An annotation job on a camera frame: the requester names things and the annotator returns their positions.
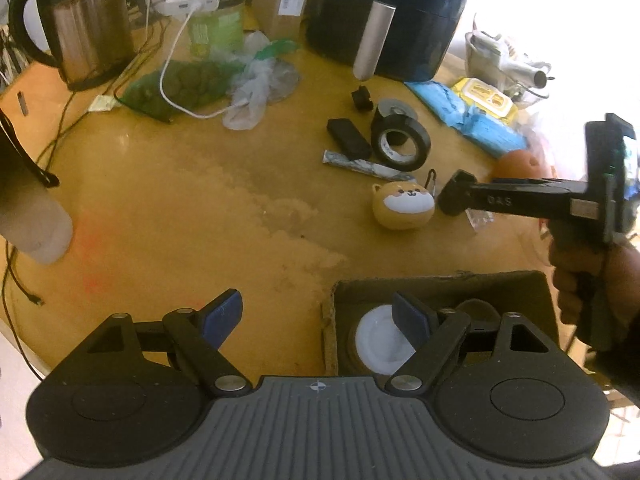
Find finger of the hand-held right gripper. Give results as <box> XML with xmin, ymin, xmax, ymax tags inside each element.
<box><xmin>437</xmin><ymin>170</ymin><xmax>573</xmax><ymax>222</ymax></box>

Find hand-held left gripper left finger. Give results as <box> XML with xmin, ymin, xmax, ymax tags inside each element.
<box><xmin>85</xmin><ymin>288</ymin><xmax>251</xmax><ymax>396</ymax></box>

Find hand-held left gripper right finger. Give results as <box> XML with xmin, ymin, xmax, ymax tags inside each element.
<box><xmin>385</xmin><ymin>291</ymin><xmax>558</xmax><ymax>395</ymax></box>

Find dog face earphone case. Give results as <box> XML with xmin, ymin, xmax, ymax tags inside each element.
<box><xmin>371</xmin><ymin>182</ymin><xmax>436</xmax><ymax>231</ymax></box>

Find black rectangular block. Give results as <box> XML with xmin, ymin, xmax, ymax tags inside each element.
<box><xmin>327</xmin><ymin>118</ymin><xmax>374</xmax><ymax>160</ymax></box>

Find person's right hand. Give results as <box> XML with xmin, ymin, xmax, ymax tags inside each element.
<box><xmin>549</xmin><ymin>227</ymin><xmax>640</xmax><ymax>353</ymax></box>

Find white round lid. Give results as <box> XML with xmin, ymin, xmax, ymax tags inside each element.
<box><xmin>354</xmin><ymin>305</ymin><xmax>422</xmax><ymax>375</ymax></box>

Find orange ball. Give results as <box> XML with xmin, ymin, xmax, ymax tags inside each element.
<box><xmin>492</xmin><ymin>150</ymin><xmax>544</xmax><ymax>182</ymax></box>

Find white plastic bag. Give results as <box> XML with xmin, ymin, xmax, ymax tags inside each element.
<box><xmin>522</xmin><ymin>107</ymin><xmax>591</xmax><ymax>181</ymax></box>

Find brown round lid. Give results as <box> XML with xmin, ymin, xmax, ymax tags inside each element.
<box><xmin>452</xmin><ymin>298</ymin><xmax>501</xmax><ymax>331</ymax></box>

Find yellow wipes packet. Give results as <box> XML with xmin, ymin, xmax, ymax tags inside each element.
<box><xmin>449</xmin><ymin>77</ymin><xmax>519</xmax><ymax>124</ymax></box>

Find black tape roll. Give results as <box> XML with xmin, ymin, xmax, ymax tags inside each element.
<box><xmin>370</xmin><ymin>112</ymin><xmax>431</xmax><ymax>171</ymax></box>

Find shiny metal utensil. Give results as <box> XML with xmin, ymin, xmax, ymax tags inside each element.
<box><xmin>499</xmin><ymin>52</ymin><xmax>555</xmax><ymax>100</ymax></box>

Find grey black cylinder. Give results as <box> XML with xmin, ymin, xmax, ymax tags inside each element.
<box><xmin>376</xmin><ymin>97</ymin><xmax>416</xmax><ymax>119</ymax></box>

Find metal utensil bowl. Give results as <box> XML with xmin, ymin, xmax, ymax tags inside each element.
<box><xmin>464</xmin><ymin>12</ymin><xmax>508</xmax><ymax>88</ymax></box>

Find silver sachet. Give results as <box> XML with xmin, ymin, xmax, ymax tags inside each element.
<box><xmin>321</xmin><ymin>149</ymin><xmax>417</xmax><ymax>182</ymax></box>

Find black air fryer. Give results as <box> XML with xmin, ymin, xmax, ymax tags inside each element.
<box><xmin>305</xmin><ymin>0</ymin><xmax>482</xmax><ymax>84</ymax></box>

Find clear plastic bag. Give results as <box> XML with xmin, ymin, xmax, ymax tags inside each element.
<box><xmin>222</xmin><ymin>30</ymin><xmax>302</xmax><ymax>132</ymax></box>

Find green mesh bag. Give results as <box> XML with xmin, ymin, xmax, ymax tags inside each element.
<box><xmin>119</xmin><ymin>57</ymin><xmax>242</xmax><ymax>124</ymax></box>

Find green plastic bag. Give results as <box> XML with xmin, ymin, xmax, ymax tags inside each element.
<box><xmin>252</xmin><ymin>38</ymin><xmax>299</xmax><ymax>62</ymax></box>

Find green canister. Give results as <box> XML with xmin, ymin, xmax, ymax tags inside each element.
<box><xmin>187</xmin><ymin>0</ymin><xmax>249</xmax><ymax>59</ymax></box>

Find steel electric kettle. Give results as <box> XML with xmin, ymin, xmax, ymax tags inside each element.
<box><xmin>8</xmin><ymin>0</ymin><xmax>137</xmax><ymax>92</ymax></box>

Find black loose cable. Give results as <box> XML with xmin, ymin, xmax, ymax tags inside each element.
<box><xmin>0</xmin><ymin>237</ymin><xmax>47</xmax><ymax>383</ymax></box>

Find white charging cable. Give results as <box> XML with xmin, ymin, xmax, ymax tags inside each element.
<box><xmin>159</xmin><ymin>7</ymin><xmax>249</xmax><ymax>121</ymax></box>

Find black kettle cable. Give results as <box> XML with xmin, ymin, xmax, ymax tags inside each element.
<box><xmin>34</xmin><ymin>7</ymin><xmax>173</xmax><ymax>173</ymax></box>

